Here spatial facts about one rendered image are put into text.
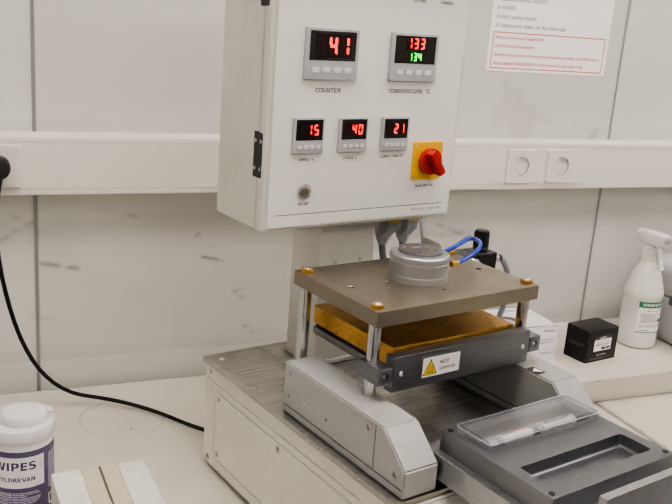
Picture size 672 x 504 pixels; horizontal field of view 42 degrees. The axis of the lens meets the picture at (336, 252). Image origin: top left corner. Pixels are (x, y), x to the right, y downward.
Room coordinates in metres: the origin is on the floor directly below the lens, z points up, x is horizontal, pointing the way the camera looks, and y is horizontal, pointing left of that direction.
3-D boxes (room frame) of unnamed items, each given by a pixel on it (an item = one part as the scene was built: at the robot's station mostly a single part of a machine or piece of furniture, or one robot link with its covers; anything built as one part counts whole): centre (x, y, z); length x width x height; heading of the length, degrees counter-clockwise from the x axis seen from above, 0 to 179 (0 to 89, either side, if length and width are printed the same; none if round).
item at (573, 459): (0.89, -0.26, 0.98); 0.20 x 0.17 x 0.03; 126
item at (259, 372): (1.13, -0.09, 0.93); 0.46 x 0.35 x 0.01; 36
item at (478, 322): (1.10, -0.12, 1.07); 0.22 x 0.17 x 0.10; 126
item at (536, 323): (1.66, -0.33, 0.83); 0.23 x 0.12 x 0.07; 115
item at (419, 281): (1.14, -0.11, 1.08); 0.31 x 0.24 x 0.13; 126
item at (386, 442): (0.96, -0.04, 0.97); 0.25 x 0.05 x 0.07; 36
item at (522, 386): (1.12, -0.27, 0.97); 0.26 x 0.05 x 0.07; 36
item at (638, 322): (1.78, -0.66, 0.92); 0.09 x 0.08 x 0.25; 27
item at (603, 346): (1.69, -0.53, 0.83); 0.09 x 0.06 x 0.07; 124
